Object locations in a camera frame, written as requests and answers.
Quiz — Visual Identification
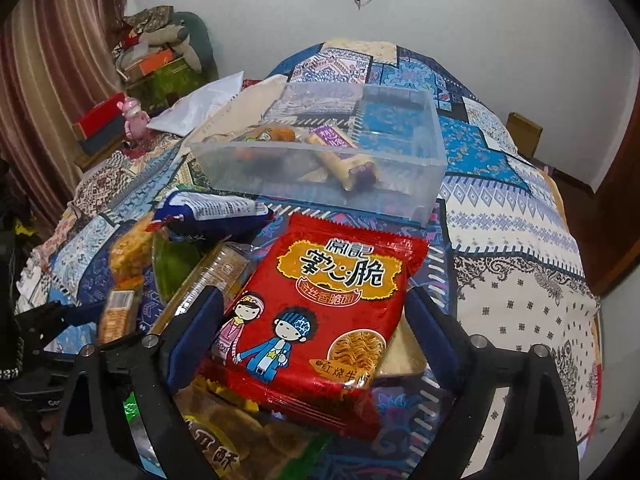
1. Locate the grey box under red box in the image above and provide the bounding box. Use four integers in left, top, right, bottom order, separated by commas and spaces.
79, 116, 125, 156

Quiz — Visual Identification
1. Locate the orange box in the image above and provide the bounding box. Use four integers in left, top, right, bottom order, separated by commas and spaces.
124, 49, 174, 81

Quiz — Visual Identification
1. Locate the purple roll snack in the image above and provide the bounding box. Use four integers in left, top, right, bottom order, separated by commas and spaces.
307, 125, 378, 192

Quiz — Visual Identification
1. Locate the patchwork bed quilt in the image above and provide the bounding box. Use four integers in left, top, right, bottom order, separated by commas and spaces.
12, 46, 598, 479

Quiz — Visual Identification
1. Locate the pile of clothes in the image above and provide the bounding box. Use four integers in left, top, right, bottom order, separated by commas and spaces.
112, 6, 184, 82

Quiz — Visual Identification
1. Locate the green kiwi snack pack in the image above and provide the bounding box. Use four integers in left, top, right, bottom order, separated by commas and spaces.
152, 232, 201, 304

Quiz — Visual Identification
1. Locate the green edged pastry bag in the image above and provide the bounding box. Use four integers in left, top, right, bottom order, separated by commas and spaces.
175, 376, 330, 479

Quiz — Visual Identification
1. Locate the blue white red snack bag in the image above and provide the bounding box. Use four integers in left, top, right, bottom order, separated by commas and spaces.
145, 190, 273, 240

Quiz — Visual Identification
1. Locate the orange snack pack bottom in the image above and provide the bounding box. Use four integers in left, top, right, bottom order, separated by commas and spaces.
235, 122, 297, 160

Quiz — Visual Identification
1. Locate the orange fried cracker snack bag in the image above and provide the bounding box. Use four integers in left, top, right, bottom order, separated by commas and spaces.
108, 212, 153, 284

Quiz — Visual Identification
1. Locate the striped red curtain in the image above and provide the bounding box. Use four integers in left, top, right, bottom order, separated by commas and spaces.
1, 0, 126, 228

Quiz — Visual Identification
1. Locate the sandwich biscuit pack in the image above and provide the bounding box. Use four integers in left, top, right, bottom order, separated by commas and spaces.
150, 242, 252, 335

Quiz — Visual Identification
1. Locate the red instant noodle snack bag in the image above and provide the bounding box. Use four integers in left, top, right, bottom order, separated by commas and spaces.
201, 214, 428, 441

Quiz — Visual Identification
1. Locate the pink rabbit toy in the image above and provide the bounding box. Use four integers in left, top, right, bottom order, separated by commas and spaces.
117, 96, 150, 144

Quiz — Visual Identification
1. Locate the green box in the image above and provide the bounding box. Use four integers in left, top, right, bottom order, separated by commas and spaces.
125, 58, 210, 117

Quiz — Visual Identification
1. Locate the cardboard box on floor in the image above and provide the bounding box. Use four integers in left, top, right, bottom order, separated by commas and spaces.
506, 112, 544, 158

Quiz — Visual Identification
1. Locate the clear plastic storage bin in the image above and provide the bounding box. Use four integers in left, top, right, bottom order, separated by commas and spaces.
188, 82, 447, 226

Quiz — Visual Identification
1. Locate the white pillow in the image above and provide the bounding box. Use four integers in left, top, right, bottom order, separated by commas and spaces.
148, 70, 244, 138

